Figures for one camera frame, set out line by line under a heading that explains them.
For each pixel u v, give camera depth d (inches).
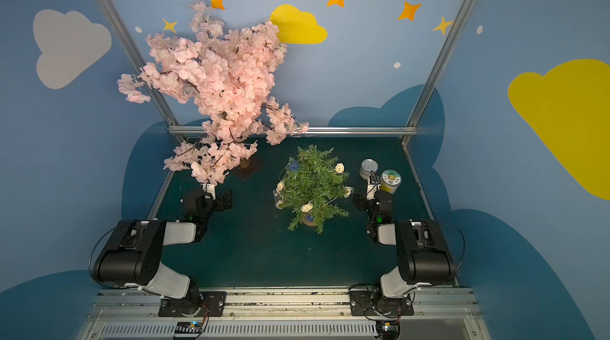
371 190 32.0
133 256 17.9
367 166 41.2
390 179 37.8
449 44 33.8
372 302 29.4
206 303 28.9
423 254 18.1
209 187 32.5
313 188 27.6
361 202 34.0
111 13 30.3
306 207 28.3
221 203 33.8
